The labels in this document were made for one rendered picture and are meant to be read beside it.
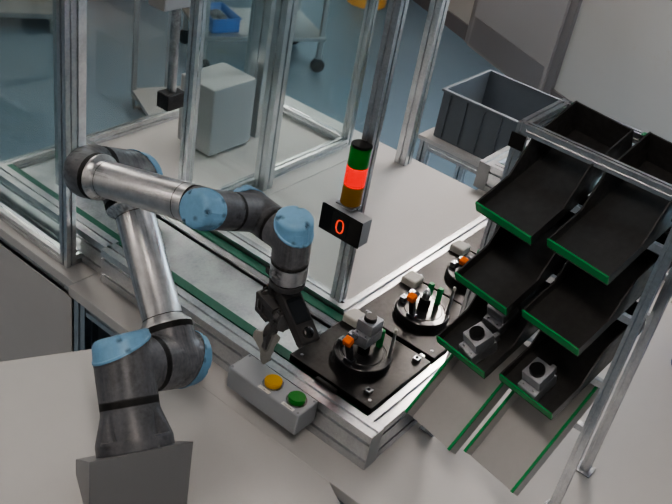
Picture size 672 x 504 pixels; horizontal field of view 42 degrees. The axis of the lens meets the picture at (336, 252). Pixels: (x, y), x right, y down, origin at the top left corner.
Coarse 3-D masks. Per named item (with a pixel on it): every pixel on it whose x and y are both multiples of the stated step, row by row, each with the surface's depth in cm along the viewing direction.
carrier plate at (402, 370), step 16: (320, 336) 210; (336, 336) 211; (304, 352) 204; (320, 352) 205; (400, 352) 210; (304, 368) 202; (320, 368) 200; (336, 368) 201; (400, 368) 205; (416, 368) 206; (336, 384) 197; (352, 384) 198; (368, 384) 199; (384, 384) 200; (400, 384) 200; (352, 400) 195; (368, 400) 194; (384, 400) 196
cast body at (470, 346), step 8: (472, 328) 172; (480, 328) 172; (464, 336) 173; (472, 336) 171; (480, 336) 171; (488, 336) 172; (496, 336) 176; (464, 344) 175; (472, 344) 171; (480, 344) 171; (488, 344) 173; (496, 344) 174; (464, 352) 174; (472, 352) 173; (480, 352) 173; (488, 352) 175; (472, 360) 173; (480, 360) 175
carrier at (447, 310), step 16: (400, 288) 232; (416, 288) 233; (432, 288) 224; (368, 304) 224; (384, 304) 225; (400, 304) 223; (416, 304) 224; (432, 304) 225; (448, 304) 221; (384, 320) 219; (400, 320) 220; (416, 320) 218; (432, 320) 219; (448, 320) 224; (400, 336) 215; (416, 336) 216; (432, 336) 217; (416, 352) 213; (432, 352) 212
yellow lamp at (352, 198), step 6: (342, 192) 204; (348, 192) 203; (354, 192) 203; (360, 192) 203; (342, 198) 205; (348, 198) 204; (354, 198) 203; (360, 198) 205; (348, 204) 204; (354, 204) 204; (360, 204) 206
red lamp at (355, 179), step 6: (348, 168) 200; (348, 174) 201; (354, 174) 200; (360, 174) 200; (366, 174) 202; (348, 180) 201; (354, 180) 201; (360, 180) 201; (348, 186) 202; (354, 186) 202; (360, 186) 202
